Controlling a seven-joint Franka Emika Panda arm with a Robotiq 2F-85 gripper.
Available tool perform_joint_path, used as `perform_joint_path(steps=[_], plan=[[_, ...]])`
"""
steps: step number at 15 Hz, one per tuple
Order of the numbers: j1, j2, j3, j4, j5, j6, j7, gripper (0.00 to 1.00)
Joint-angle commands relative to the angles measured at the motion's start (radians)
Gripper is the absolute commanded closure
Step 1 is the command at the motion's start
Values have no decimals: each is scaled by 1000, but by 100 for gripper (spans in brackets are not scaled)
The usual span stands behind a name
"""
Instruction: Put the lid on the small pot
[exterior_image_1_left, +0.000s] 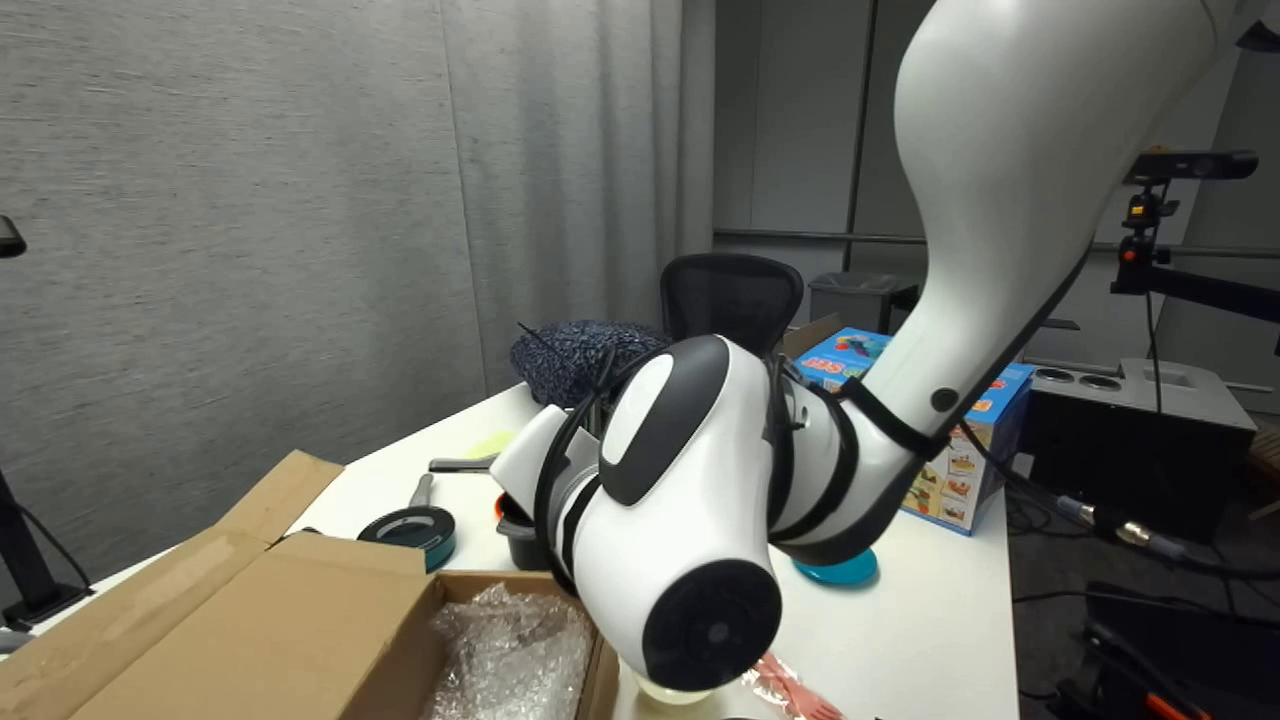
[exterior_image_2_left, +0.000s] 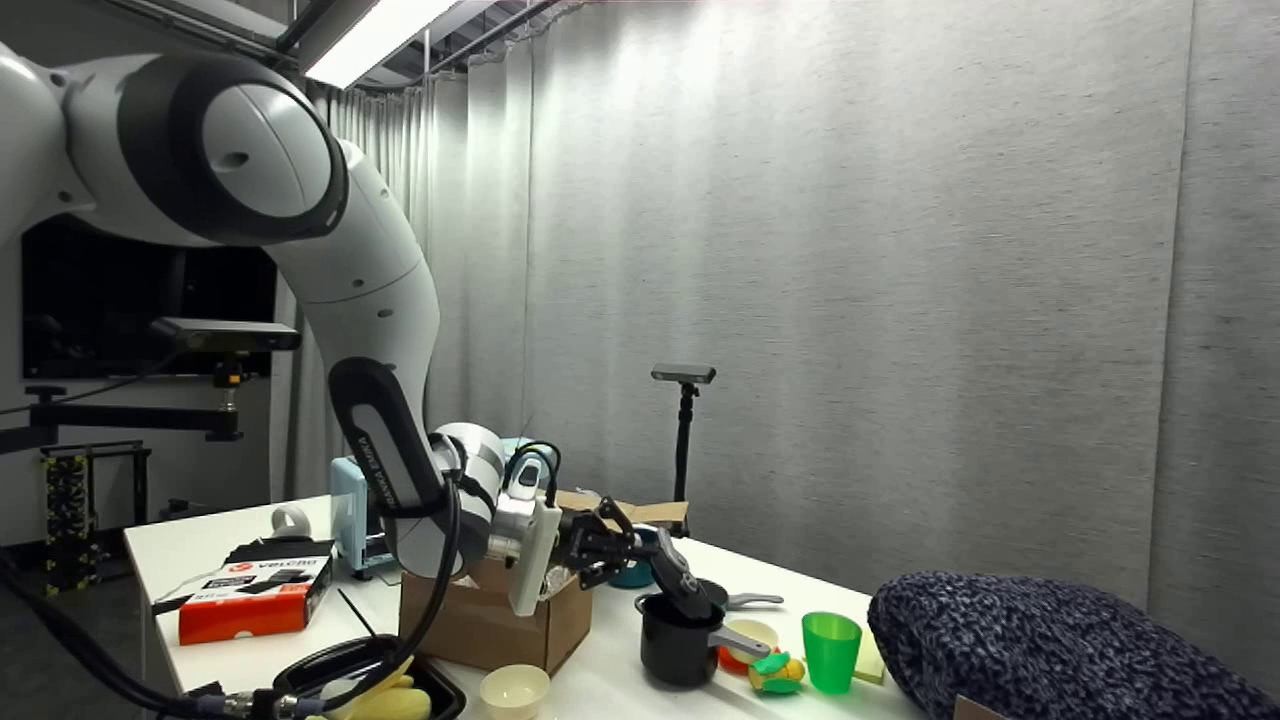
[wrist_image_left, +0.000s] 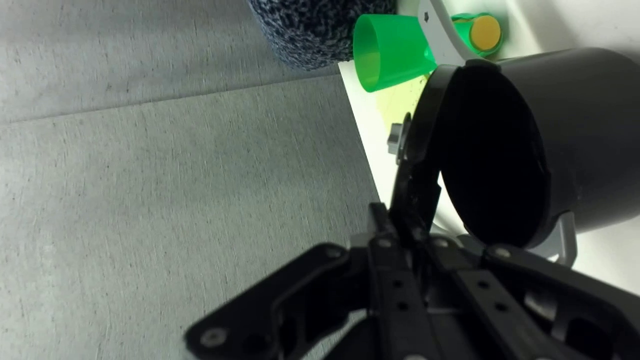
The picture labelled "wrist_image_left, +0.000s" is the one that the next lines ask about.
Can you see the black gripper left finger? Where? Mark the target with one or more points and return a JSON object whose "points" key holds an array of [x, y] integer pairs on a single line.
{"points": [[281, 300]]}

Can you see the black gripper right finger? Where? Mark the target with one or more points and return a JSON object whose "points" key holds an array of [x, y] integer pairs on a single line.
{"points": [[533, 313]]}

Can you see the small black pot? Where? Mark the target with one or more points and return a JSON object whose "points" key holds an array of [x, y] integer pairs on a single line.
{"points": [[586, 133]]}

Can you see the dark blue knitted hat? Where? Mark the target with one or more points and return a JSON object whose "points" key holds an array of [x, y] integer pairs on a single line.
{"points": [[313, 31]]}

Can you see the green plastic cup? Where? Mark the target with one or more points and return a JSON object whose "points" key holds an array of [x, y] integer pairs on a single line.
{"points": [[390, 51]]}

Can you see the green yellow toy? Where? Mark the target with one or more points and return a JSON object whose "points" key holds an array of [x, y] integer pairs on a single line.
{"points": [[482, 32]]}

